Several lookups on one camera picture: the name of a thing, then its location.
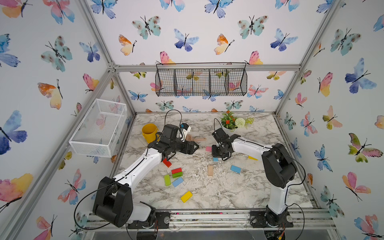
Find natural wood building block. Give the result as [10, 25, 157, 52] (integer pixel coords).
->
[208, 165, 214, 176]

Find teal building block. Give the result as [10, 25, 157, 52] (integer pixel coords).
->
[230, 165, 242, 174]

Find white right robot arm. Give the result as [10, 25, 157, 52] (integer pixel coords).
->
[212, 128, 297, 226]

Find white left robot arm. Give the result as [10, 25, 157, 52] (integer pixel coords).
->
[93, 123, 199, 228]

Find small yellow building block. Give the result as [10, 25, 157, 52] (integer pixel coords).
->
[248, 156, 258, 161]

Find red flat building block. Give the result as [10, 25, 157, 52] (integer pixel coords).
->
[172, 168, 182, 175]

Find green flat building block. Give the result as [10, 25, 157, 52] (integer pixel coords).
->
[172, 172, 183, 179]

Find light green building block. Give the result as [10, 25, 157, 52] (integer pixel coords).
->
[164, 175, 172, 186]

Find pale blue building block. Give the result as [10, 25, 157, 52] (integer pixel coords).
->
[172, 177, 184, 188]

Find yellow long building block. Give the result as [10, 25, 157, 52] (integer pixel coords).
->
[181, 191, 193, 203]

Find beige plastic slotted scoop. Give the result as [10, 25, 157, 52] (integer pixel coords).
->
[185, 135, 207, 142]

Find white flower pot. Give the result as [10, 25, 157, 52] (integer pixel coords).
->
[223, 126, 240, 135]

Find yellow cup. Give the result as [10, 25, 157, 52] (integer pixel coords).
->
[142, 124, 159, 144]

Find artificial green flower plant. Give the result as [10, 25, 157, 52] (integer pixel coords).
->
[221, 111, 254, 129]

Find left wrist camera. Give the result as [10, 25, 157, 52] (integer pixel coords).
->
[180, 123, 191, 142]

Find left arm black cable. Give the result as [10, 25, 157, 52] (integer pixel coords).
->
[73, 109, 184, 231]

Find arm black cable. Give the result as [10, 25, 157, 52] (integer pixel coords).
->
[73, 109, 184, 231]
[213, 117, 307, 240]

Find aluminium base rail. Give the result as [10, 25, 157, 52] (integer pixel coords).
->
[83, 209, 337, 232]

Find white mesh wall basket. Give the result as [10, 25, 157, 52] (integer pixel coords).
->
[69, 99, 127, 158]

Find black wire wall basket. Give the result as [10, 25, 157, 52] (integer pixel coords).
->
[153, 63, 248, 97]

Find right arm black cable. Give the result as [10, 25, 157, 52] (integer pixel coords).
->
[213, 117, 307, 240]

